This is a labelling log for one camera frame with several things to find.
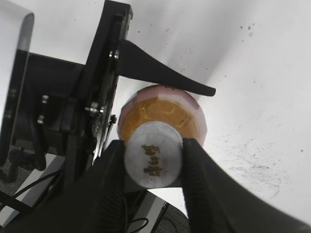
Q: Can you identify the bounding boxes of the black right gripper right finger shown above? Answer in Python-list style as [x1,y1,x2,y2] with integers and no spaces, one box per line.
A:
[181,138,311,233]

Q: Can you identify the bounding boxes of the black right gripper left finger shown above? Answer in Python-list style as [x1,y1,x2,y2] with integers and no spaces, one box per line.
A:
[1,140,126,233]

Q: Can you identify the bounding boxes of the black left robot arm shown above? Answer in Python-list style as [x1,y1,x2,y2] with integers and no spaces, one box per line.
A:
[10,0,216,187]

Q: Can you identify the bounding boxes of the pink oolong tea bottle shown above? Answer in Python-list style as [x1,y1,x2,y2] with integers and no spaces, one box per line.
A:
[118,84,208,190]

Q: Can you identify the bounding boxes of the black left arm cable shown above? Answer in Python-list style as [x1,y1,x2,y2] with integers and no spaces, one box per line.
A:
[0,121,64,214]

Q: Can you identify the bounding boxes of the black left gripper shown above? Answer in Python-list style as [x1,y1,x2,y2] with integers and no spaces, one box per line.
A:
[36,0,216,187]

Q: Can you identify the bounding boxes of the white bottle cap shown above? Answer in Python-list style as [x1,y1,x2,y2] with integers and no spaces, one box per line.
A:
[124,121,183,189]

